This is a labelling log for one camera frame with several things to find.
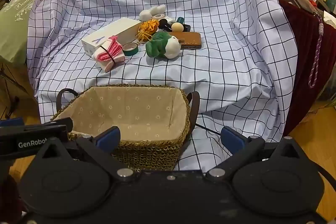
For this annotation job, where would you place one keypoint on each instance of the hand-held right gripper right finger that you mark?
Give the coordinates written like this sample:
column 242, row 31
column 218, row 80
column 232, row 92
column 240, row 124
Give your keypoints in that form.
column 232, row 140

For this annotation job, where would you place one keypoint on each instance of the pink and white cloth bundle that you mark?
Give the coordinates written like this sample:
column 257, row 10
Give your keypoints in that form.
column 110, row 56

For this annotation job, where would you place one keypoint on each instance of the woven basket with fabric lining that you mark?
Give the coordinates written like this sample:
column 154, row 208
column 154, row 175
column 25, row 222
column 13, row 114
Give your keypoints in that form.
column 147, row 153

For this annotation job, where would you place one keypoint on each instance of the green and white plush toy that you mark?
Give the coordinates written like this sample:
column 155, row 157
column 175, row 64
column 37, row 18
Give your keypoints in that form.
column 157, row 45

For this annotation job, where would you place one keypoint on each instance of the white fluffy plush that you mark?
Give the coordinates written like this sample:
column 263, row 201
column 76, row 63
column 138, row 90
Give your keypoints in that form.
column 145, row 14

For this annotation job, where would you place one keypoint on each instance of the white cardboard box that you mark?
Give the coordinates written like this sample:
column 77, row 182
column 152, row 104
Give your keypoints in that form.
column 115, row 29

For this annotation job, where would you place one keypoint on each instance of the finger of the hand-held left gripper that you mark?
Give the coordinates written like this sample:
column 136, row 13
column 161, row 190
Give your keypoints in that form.
column 11, row 122
column 60, row 124

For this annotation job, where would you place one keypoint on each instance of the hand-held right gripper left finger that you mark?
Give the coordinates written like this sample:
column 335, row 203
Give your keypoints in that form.
column 107, row 141

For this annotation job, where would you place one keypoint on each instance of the green printed bag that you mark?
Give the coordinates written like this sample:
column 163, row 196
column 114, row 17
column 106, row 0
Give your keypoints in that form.
column 15, row 29

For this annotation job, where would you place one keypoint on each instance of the beige sponge ball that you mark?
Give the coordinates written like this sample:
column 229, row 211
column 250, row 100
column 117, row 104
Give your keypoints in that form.
column 177, row 27

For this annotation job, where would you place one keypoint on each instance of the green box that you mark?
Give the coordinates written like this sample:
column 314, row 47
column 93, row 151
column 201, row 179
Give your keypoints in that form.
column 328, row 3

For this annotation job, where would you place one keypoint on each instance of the dark red velvet cloth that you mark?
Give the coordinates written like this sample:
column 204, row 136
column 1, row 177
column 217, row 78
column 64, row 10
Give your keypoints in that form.
column 302, row 56

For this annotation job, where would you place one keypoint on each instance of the brown leather case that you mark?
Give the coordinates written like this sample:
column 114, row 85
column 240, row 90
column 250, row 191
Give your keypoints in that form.
column 190, row 39

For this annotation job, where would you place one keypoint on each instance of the black foam microphone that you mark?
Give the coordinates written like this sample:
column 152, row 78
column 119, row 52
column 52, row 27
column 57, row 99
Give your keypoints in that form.
column 163, row 22

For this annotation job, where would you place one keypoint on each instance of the orange tassel ornament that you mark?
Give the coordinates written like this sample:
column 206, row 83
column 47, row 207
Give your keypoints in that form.
column 148, row 27

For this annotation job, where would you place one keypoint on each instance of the small black object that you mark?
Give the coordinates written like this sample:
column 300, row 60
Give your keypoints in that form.
column 187, row 28

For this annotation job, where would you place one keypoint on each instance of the white checked cloth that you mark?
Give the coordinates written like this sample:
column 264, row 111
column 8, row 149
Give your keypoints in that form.
column 210, row 29

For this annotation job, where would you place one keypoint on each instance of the white tissue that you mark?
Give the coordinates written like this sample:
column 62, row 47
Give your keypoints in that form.
column 330, row 19

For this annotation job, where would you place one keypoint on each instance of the green tape roll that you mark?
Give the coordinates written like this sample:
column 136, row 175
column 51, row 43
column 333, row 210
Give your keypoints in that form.
column 131, row 53

